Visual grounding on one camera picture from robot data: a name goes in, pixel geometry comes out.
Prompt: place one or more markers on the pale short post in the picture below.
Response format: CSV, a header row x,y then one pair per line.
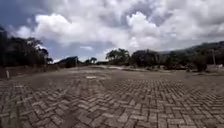
x,y
7,74

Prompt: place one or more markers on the wooded hill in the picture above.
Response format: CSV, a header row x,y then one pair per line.
x,y
200,48

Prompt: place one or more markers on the low brown wall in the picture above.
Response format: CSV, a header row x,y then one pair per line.
x,y
26,70

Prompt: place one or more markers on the pole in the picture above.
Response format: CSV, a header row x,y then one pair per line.
x,y
213,56

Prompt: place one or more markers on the dark wood of trees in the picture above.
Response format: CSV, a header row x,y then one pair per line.
x,y
20,51

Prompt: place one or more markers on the dark tree clump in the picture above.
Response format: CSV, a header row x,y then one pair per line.
x,y
71,61

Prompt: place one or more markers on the row of dark trees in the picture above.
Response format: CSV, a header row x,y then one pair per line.
x,y
150,57

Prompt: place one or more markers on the grey brick paved road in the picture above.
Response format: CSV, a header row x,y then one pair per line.
x,y
110,100

